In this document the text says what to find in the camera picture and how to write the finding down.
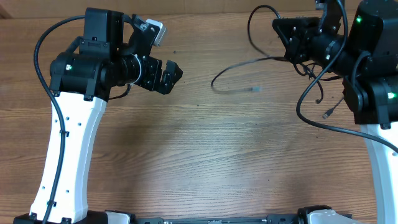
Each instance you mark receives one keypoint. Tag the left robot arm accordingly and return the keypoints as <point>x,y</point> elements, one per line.
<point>114,50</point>

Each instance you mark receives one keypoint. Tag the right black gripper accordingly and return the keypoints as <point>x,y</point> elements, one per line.
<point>297,45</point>

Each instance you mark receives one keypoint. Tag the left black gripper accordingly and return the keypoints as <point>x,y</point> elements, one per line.
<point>152,82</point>

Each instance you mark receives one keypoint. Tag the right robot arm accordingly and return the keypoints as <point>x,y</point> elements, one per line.
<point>364,55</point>

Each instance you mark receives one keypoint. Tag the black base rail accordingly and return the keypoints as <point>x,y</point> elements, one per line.
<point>269,219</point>

